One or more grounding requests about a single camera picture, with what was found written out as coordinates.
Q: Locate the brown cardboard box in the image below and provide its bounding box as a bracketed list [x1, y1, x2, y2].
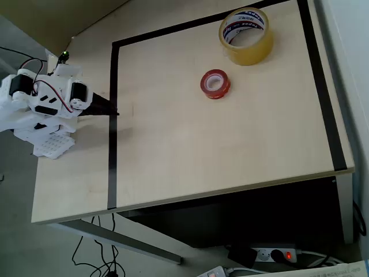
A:
[0, 0, 132, 56]

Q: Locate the red and black servo wire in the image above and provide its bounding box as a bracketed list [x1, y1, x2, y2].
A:
[20, 58, 76, 114]

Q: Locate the white printed paper sheet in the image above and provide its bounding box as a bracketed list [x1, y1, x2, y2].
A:
[250, 259, 369, 277]

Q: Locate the large yellow tape roll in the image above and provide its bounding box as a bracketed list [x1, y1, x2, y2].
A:
[218, 7, 274, 66]

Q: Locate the white perforated arm base plate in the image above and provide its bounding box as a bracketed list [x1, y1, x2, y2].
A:
[33, 133, 76, 160]

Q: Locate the black round plug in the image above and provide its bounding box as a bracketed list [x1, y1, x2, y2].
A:
[270, 249, 285, 264]

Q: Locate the red tape roll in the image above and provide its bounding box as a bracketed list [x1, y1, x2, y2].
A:
[199, 69, 232, 100]

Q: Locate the black floor cable bundle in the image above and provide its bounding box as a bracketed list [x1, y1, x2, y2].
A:
[70, 215, 126, 277]

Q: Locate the grey slanted table leg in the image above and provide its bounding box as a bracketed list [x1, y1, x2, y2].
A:
[48, 218, 183, 265]

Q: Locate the black looped cable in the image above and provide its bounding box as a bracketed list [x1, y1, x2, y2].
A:
[352, 200, 367, 238]

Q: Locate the white power strip orange light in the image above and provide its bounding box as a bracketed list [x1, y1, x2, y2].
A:
[197, 265, 229, 277]

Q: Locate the white upright table leg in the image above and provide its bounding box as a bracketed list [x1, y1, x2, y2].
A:
[334, 172, 355, 245]

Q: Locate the white power strip red switch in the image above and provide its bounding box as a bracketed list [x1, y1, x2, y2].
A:
[249, 244, 298, 264]

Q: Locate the thin black cable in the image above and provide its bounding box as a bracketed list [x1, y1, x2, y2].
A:
[0, 46, 48, 62]

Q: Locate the long black tape strip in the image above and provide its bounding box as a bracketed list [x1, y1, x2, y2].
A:
[111, 0, 292, 47]
[296, 0, 348, 171]
[107, 41, 121, 211]

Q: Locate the black power adapter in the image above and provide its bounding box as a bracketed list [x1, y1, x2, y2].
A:
[227, 245, 258, 268]

